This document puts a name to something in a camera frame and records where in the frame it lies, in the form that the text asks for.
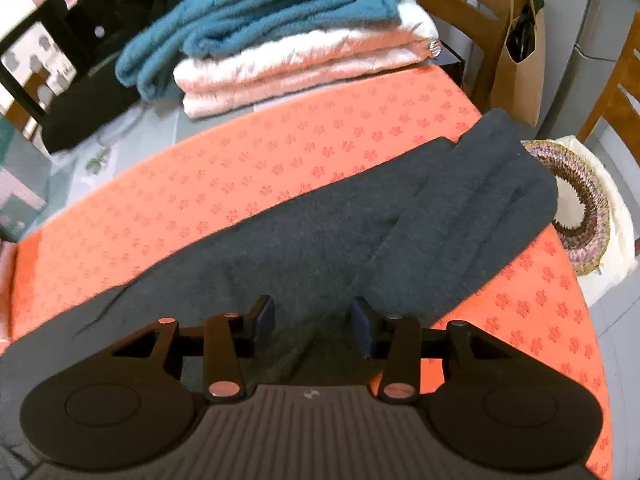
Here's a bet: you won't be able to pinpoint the white quilted folded garment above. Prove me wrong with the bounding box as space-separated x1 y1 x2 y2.
172 0 441 120

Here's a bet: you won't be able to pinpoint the teal and pink carton box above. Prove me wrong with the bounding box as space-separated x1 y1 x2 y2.
0 120 51 243

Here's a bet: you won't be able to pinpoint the teal knit sweater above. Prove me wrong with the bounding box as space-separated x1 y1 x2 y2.
115 0 418 103

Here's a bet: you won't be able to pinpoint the crocheted seat cushion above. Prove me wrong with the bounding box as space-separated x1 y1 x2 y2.
520 135 640 306

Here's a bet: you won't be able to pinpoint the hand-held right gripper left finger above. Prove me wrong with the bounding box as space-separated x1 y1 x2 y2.
112 294 276 403

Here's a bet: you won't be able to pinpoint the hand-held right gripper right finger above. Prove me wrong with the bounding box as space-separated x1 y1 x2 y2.
351 296 512 403

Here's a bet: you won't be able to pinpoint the grey refrigerator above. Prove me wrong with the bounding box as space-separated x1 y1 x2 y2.
545 0 640 141

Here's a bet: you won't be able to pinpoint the brown paper bag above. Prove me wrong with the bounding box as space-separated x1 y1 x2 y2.
487 0 546 128

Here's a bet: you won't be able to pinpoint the water dispenser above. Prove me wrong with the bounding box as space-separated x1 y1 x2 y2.
0 0 131 131

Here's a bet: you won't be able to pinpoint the orange patterned mat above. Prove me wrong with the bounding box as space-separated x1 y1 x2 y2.
7 65 613 480

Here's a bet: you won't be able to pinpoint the dark grey pants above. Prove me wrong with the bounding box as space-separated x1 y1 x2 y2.
0 108 560 466

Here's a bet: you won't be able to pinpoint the black folded garment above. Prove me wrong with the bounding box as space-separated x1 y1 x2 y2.
42 65 141 153

